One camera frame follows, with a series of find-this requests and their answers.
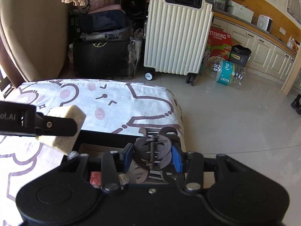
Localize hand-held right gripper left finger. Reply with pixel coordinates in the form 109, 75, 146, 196
58, 144, 135, 192

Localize crumpled clear plastic wrap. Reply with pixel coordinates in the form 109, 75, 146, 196
128, 27, 145, 78

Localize white kitchen cabinets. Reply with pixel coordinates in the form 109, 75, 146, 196
213, 14, 297, 82

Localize white ribbed suitcase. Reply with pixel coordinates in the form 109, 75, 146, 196
143, 0, 214, 86

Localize brown curtain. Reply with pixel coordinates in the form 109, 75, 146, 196
0, 28, 24, 87

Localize small clear plastic bottle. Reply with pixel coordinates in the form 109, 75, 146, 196
68, 44, 75, 64

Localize beige curtain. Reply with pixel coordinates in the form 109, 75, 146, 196
0, 0, 71, 83

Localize black object on floor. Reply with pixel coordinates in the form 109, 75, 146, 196
290, 94, 301, 116

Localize pink bag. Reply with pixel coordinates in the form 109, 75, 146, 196
78, 0, 113, 13

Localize beige wooden panel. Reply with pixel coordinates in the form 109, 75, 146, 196
281, 52, 301, 97

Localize dark blue bag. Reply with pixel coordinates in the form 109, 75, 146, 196
79, 11, 131, 34

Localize yellow tissue packet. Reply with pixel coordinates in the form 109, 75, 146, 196
38, 105, 86, 156

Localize clear plastic storage bin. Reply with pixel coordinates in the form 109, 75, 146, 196
80, 26, 132, 43

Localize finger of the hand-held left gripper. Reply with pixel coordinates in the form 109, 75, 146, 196
35, 112, 79, 137

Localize snack bag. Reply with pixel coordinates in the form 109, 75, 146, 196
286, 36, 300, 50

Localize pink crochet toy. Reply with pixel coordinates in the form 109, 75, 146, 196
90, 171, 102, 186

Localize grey trash bin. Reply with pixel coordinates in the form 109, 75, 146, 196
228, 45, 252, 67

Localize small white appliance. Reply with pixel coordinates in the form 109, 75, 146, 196
256, 15, 273, 32

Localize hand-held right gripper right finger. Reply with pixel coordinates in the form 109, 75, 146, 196
172, 145, 244, 192

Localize round black speaker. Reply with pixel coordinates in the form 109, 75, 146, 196
119, 0, 150, 20

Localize red cardboard carton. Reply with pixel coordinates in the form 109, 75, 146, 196
200, 25, 233, 76

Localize black cardboard box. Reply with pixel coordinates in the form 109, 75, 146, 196
61, 129, 218, 191

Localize white box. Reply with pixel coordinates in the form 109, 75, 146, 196
227, 0, 254, 24

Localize dark hair claw clip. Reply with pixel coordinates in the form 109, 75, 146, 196
133, 127, 181, 185

